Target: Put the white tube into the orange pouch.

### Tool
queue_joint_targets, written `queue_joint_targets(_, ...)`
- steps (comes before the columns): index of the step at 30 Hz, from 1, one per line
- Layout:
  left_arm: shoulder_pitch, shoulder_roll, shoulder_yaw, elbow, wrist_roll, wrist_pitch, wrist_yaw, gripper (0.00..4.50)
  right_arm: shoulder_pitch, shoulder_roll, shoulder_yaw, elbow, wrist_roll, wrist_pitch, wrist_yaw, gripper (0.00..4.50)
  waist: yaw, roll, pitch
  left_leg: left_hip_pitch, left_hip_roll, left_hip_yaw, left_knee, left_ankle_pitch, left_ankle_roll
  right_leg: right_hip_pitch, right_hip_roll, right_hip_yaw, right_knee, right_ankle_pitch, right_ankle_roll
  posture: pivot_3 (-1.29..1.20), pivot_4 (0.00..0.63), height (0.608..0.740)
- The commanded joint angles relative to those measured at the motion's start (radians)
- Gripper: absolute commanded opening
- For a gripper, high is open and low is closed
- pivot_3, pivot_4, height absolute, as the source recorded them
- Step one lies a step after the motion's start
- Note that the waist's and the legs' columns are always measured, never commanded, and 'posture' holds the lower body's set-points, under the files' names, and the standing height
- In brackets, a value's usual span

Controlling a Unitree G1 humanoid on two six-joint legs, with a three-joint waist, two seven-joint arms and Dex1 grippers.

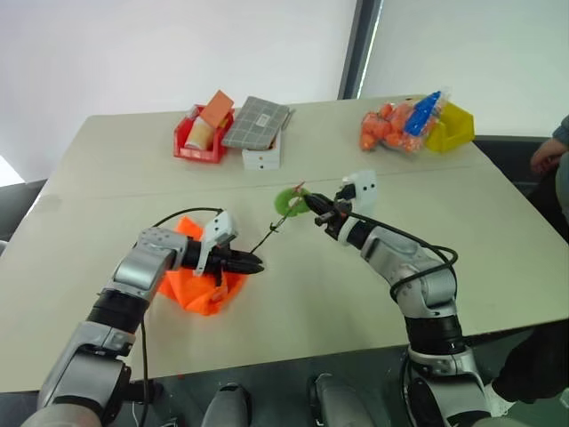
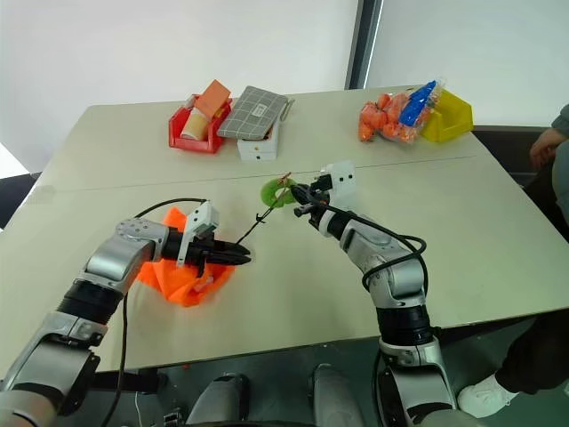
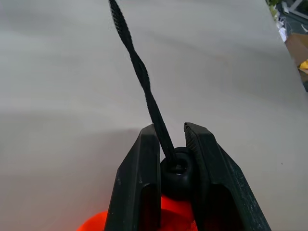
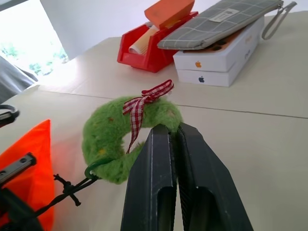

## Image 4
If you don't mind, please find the white box orange apple logo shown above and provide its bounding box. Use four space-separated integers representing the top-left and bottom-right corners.
173 16 265 72

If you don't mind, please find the red white gingham ribbon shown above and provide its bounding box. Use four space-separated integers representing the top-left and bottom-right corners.
122 79 174 154

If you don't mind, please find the black drawstring cord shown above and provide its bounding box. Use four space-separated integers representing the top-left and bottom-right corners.
36 157 114 218

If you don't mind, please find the rolled white orange paper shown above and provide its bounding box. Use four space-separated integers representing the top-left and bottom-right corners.
128 22 183 55

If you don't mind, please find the red plastic bin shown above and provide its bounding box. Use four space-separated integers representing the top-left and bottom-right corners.
117 11 199 73

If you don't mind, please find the orange fabric pouch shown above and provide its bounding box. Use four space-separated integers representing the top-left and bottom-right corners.
0 119 55 231

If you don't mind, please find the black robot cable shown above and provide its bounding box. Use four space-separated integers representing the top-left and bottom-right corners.
0 104 20 128

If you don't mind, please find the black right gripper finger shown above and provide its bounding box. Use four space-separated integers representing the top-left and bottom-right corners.
120 125 178 231
173 123 256 231
0 187 43 231

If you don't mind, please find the orange cardboard box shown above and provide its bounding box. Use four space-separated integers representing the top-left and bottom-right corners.
144 0 195 30

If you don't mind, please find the green fuzzy plush wreath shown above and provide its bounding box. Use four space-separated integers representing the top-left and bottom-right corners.
81 95 185 185

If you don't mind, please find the grey plaid zipper pouch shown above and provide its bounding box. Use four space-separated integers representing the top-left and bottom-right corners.
157 0 298 51

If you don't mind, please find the white box black apple logo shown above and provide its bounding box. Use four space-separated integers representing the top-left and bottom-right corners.
176 36 262 88

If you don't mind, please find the grey fabric cover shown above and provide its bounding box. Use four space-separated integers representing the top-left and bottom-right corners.
0 55 39 104

